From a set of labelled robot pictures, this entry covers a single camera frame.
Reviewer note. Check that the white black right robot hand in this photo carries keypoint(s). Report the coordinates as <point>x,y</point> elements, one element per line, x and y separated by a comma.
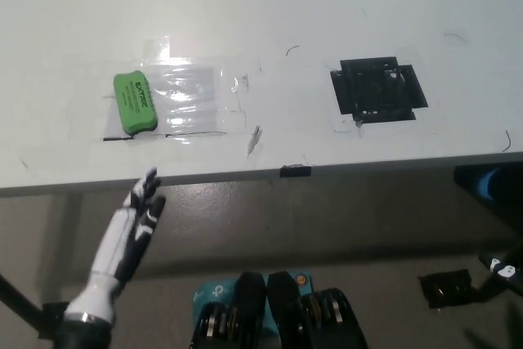
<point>504,270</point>

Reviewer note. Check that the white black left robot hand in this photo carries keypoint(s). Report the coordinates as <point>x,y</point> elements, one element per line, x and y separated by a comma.
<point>116,242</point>

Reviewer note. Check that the green whiteboard eraser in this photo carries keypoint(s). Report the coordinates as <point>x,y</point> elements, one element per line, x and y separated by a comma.
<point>136,104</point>

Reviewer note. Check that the black object with blue part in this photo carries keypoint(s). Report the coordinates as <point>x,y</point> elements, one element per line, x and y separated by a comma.
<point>482,185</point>

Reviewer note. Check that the clear tape patch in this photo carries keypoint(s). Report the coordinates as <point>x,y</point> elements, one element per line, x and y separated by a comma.
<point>192,95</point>

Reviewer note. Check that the small black tape strip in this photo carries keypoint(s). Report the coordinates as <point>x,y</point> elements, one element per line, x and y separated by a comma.
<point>296,171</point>

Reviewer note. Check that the black tape square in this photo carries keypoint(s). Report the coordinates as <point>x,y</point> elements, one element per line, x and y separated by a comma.
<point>378,89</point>

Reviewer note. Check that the black table foot bracket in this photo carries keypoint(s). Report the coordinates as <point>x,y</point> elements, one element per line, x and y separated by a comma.
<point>445,289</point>

